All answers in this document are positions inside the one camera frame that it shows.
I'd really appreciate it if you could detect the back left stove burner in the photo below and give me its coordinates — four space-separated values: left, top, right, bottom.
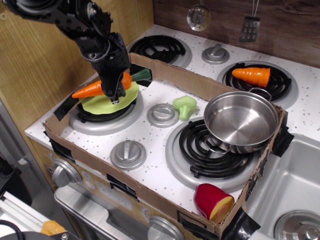
127 35 192 69

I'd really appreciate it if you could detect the light green toy broccoli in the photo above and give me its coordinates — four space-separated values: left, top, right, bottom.
172 95 197 121

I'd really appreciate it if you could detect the silver oven door handle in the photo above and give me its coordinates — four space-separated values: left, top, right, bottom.
54 186 130 240

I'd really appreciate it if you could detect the back right stove burner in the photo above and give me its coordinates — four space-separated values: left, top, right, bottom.
217 60 299 109

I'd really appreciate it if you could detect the stove burner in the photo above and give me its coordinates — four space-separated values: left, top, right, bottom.
69 91 144 136
217 60 299 109
127 35 192 69
165 117 261 193

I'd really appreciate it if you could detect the grey stovetop knob back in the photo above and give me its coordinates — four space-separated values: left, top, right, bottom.
201 44 230 65

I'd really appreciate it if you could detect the stainless steel pot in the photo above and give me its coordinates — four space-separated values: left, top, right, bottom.
203 91 279 155

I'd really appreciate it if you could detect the grey stovetop knob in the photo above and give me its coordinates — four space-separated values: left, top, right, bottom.
147 103 179 128
110 140 147 171
201 44 230 65

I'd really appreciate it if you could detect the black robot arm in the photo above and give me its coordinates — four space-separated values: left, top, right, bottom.
6 0 131 104

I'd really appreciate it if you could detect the hanging metal strainer ladle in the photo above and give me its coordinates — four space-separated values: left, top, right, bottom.
186 0 211 32

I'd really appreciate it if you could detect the black cable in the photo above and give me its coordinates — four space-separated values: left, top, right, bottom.
0 219 26 240

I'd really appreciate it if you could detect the grey oven knob right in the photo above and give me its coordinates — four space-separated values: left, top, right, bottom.
147 215 185 240

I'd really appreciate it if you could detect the grey oven knob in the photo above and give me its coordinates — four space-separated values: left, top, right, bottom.
147 215 185 240
51 158 82 188

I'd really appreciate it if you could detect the grey oven knob left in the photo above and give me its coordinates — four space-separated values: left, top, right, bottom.
51 158 82 188

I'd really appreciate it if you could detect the front left stove burner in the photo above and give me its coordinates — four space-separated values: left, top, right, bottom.
69 91 144 136

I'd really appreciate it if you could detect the front right stove burner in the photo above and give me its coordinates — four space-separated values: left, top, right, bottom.
165 117 261 193

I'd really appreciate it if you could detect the grey stovetop knob middle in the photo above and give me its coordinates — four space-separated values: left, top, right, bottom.
147 103 179 128

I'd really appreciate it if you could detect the cardboard fence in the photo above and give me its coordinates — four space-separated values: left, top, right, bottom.
44 53 292 240

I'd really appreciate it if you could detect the orange toy carrot green top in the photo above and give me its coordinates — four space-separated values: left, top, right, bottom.
71 68 152 99

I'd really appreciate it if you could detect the grey toy sink basin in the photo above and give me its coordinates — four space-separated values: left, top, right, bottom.
246 134 320 240

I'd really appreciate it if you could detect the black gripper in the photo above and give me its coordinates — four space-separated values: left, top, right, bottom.
82 32 131 104

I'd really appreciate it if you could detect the lime green plate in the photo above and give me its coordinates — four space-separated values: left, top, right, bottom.
81 82 139 115

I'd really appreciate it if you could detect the silver sink drain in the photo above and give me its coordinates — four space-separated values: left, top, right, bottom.
273 210 320 240

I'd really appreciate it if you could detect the orange toy carrot piece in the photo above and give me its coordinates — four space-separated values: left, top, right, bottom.
232 67 271 87

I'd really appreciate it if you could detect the grey stovetop knob front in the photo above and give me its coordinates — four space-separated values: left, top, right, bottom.
110 140 147 171

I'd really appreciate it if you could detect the red toy fruit half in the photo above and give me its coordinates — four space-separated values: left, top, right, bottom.
193 183 235 224

